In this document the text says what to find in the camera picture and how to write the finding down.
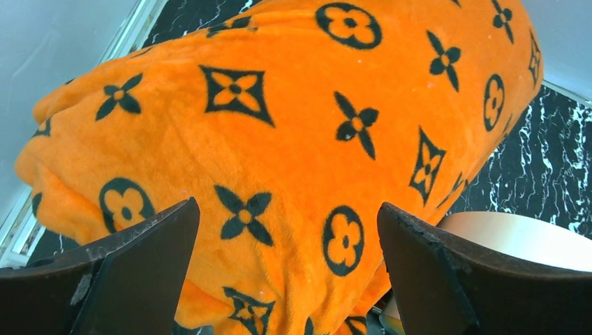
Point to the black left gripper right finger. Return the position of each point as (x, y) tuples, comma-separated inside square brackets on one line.
[(462, 286)]

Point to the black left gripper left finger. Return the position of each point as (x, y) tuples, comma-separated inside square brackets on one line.
[(126, 283)]

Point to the orange patterned plush pillowcase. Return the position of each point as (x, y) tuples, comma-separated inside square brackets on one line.
[(290, 124)]

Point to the white cylinder with coloured lid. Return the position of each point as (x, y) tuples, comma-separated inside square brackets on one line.
[(522, 238)]

